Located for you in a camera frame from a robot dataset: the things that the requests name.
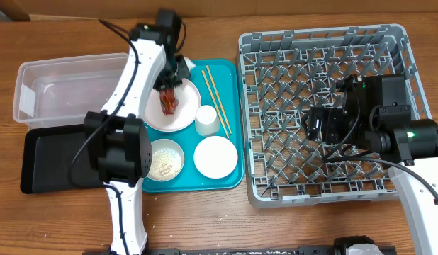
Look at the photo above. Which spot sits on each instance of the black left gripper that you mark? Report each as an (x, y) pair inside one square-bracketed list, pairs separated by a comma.
[(183, 69)]

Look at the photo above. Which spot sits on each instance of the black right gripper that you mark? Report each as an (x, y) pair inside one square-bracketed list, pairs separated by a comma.
[(329, 115)]

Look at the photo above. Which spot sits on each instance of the red snack wrapper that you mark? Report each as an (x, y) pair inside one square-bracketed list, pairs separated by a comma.
[(168, 101)]

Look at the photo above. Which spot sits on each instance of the white paper cup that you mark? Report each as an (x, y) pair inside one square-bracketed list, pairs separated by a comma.
[(207, 122)]

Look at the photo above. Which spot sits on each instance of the grey bowl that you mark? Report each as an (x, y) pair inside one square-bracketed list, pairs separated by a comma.
[(168, 144)]

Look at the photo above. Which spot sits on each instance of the small white bowl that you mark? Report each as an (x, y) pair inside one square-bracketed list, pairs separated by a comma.
[(215, 157)]

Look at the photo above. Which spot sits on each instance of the pile of rice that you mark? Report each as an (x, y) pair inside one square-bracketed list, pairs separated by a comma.
[(166, 164)]

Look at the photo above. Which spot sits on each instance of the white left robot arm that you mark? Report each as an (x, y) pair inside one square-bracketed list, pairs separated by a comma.
[(117, 143)]

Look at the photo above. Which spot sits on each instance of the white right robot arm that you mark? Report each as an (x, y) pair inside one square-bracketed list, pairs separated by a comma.
[(410, 148)]

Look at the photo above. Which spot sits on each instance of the grey dishwasher rack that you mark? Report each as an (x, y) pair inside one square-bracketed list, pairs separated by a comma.
[(295, 118)]

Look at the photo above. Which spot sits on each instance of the wooden chopstick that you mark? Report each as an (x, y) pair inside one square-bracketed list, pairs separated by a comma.
[(215, 103), (219, 99)]

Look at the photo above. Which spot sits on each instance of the large white plate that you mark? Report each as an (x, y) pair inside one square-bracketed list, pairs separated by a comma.
[(185, 113)]

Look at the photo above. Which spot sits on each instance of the teal plastic tray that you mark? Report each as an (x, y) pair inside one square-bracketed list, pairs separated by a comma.
[(190, 179)]

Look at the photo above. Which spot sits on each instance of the clear plastic bin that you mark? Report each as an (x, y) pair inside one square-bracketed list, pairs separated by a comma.
[(57, 92)]

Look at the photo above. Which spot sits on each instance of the black tray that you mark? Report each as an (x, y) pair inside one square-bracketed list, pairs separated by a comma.
[(47, 156)]

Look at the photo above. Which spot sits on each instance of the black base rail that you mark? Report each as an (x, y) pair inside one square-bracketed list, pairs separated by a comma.
[(342, 245)]

